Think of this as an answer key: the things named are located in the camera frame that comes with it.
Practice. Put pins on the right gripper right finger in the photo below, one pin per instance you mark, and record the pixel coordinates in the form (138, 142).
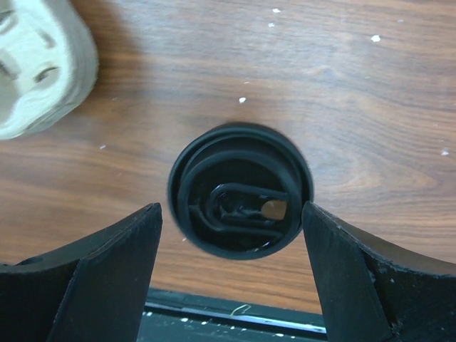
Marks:
(373, 290)

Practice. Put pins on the black coffee lid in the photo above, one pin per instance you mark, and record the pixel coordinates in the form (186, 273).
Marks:
(238, 190)

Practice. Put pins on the cardboard cup carrier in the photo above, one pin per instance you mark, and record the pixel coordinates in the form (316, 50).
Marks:
(49, 64)

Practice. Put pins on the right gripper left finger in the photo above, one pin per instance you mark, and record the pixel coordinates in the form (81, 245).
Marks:
(93, 289)

